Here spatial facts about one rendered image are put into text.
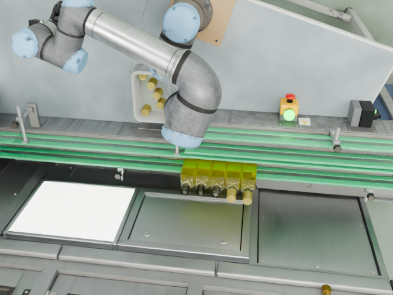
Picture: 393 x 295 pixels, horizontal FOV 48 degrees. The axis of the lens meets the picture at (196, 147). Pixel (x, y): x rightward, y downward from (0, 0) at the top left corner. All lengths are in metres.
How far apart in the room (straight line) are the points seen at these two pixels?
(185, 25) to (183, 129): 0.44
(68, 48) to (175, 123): 0.35
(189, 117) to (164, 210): 0.68
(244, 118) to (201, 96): 0.70
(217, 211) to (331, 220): 0.45
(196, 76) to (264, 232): 0.81
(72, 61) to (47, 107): 0.84
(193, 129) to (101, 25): 0.35
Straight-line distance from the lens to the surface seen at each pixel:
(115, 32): 1.17
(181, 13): 1.46
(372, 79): 1.84
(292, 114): 1.75
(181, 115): 1.13
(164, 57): 1.12
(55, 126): 2.00
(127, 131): 1.89
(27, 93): 2.09
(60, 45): 1.25
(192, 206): 1.75
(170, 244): 1.59
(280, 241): 1.69
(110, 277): 1.56
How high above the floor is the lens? 2.40
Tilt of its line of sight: 57 degrees down
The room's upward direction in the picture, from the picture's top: 166 degrees counter-clockwise
